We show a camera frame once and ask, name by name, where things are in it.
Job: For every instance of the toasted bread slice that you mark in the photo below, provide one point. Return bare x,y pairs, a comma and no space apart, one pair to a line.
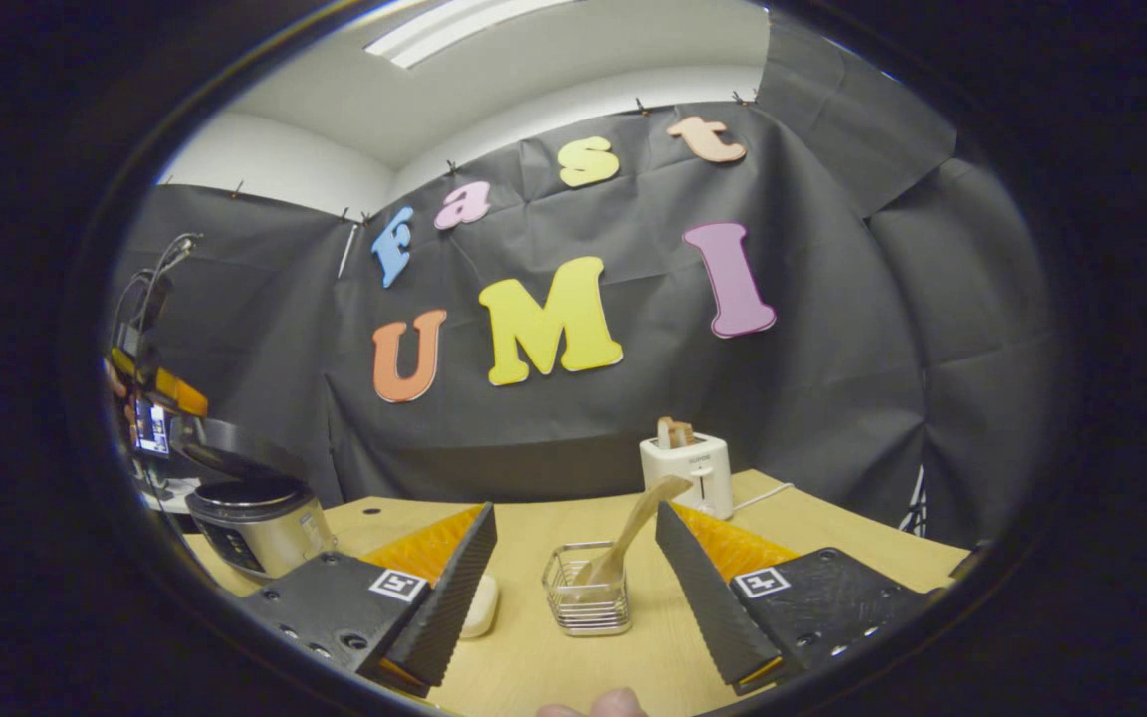
675,431

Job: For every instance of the clear plastic rice box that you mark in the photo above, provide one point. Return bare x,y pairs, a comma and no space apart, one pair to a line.
482,607

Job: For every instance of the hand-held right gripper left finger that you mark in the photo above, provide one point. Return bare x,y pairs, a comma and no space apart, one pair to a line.
454,607

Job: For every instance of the white side table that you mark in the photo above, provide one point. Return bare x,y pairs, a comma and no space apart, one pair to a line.
170,495

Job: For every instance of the computer monitor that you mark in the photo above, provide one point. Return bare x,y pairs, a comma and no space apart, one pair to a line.
150,428

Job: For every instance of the black backdrop cloth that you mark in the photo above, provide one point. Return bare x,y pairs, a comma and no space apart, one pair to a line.
832,349

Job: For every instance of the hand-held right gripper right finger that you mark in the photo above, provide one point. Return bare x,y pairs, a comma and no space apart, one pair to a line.
713,607

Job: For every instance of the wooden spoon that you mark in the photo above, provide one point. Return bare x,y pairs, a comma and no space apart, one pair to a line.
648,513

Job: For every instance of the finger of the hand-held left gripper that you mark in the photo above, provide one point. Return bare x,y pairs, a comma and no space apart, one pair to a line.
180,393

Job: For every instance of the white toaster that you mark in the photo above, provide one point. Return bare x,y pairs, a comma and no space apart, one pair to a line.
698,478

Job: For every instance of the black and silver rice cooker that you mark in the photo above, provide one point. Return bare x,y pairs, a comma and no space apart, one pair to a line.
265,538

